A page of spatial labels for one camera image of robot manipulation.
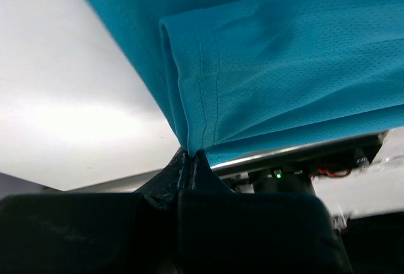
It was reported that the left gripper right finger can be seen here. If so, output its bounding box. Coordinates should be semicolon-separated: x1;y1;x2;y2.
177;152;352;273

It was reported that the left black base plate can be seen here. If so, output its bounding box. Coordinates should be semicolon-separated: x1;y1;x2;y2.
220;143;383;194

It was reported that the teal blue t shirt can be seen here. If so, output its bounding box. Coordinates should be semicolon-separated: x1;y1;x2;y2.
87;0;403;165

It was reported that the aluminium rail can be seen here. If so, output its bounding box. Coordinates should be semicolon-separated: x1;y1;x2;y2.
73;131;388;193

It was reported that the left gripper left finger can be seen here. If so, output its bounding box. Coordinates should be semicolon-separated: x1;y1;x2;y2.
1;150;189;273

